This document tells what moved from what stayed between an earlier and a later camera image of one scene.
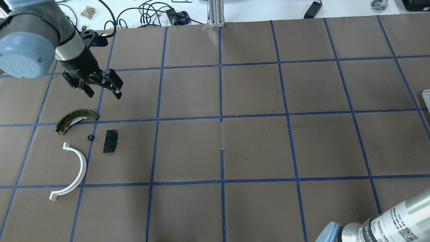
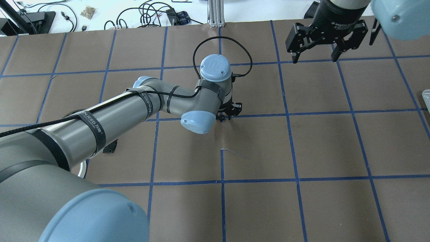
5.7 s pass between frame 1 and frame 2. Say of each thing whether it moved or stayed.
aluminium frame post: stayed
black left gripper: moved
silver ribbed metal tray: stayed
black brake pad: stayed
